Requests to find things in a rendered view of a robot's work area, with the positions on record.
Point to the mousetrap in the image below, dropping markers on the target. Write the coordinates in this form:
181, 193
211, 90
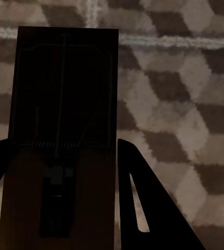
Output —
59, 188

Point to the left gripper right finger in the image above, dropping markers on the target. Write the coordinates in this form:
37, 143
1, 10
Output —
169, 230

